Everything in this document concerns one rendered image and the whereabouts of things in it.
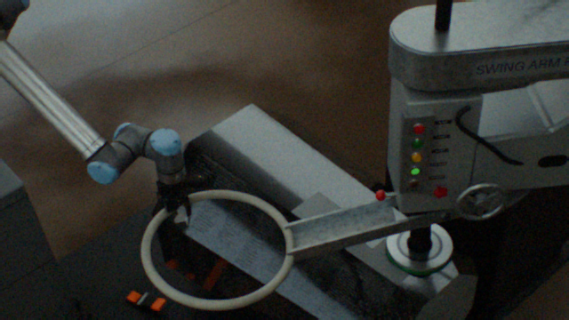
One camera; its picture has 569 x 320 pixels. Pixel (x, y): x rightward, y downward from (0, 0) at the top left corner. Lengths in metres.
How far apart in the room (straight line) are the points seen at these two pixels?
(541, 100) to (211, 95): 2.62
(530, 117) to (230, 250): 1.20
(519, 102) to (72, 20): 3.74
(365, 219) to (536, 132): 0.62
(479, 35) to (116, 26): 3.62
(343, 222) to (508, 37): 0.85
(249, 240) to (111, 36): 2.69
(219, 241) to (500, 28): 1.36
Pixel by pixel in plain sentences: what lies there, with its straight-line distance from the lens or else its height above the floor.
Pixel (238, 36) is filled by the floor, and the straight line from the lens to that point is 4.95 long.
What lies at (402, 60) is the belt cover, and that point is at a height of 1.63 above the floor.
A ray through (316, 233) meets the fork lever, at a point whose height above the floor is 0.91.
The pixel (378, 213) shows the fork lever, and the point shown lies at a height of 0.96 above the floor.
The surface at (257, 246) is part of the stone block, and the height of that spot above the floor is 0.68.
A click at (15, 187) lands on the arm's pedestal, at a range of 2.92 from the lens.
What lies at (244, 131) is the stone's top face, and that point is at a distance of 2.98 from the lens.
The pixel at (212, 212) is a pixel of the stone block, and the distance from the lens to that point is 2.86.
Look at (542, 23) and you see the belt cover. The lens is 2.02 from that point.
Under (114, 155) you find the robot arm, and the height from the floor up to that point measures 1.23.
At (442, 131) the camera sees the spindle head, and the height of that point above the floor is 1.42.
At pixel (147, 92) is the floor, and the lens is 4.59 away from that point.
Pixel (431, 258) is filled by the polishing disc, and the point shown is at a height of 0.83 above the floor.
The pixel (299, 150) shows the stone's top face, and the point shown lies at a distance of 2.87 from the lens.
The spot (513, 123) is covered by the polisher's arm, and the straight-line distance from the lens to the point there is 2.16.
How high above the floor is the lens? 2.76
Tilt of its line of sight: 44 degrees down
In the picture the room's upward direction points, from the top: 4 degrees counter-clockwise
